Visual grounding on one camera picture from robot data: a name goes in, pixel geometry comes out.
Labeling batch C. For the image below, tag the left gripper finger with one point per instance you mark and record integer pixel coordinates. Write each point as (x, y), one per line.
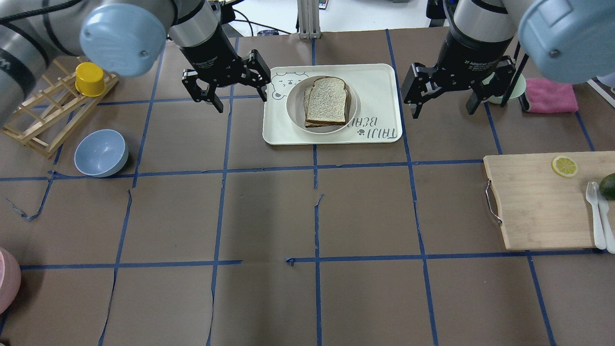
(255, 73)
(190, 80)

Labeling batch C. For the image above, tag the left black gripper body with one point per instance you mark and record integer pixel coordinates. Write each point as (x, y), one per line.
(210, 54)

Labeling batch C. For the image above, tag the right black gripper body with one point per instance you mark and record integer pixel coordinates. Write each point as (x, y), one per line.
(468, 58)

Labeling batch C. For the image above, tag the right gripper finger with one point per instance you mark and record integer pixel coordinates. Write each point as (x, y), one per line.
(494, 85)
(415, 87)

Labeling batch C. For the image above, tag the bread slice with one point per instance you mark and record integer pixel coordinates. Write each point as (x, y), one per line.
(327, 103)
(306, 99)

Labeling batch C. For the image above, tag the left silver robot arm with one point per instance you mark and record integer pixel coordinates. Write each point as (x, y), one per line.
(123, 37)

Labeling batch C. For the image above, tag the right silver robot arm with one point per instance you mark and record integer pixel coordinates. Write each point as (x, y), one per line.
(570, 41)

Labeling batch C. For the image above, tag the pink cloth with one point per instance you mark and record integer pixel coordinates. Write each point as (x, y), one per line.
(543, 96)

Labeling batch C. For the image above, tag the cream bear tray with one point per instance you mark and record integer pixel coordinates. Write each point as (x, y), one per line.
(378, 119)

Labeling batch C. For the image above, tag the lemon slice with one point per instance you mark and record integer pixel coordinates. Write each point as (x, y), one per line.
(564, 166)

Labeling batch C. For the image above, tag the yellow cup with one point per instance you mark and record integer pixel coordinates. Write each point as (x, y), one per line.
(89, 79)

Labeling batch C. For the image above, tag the blue bowl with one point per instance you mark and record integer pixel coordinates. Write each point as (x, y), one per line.
(101, 154)

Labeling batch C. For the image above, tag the wooden cutting board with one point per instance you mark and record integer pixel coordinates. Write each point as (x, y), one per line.
(538, 209)

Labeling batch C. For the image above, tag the white plastic fork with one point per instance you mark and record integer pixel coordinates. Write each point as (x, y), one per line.
(597, 227)

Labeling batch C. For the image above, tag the avocado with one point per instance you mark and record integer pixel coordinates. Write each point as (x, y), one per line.
(607, 187)

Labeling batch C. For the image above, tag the wooden dish rack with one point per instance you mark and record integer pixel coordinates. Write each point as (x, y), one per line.
(52, 113)

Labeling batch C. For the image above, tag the white plastic knife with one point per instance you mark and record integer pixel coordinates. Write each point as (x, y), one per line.
(603, 209)

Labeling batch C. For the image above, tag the pink bowl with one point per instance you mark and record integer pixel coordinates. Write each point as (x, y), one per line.
(10, 279)

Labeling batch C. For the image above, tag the aluminium frame post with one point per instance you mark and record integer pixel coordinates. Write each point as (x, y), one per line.
(308, 19)

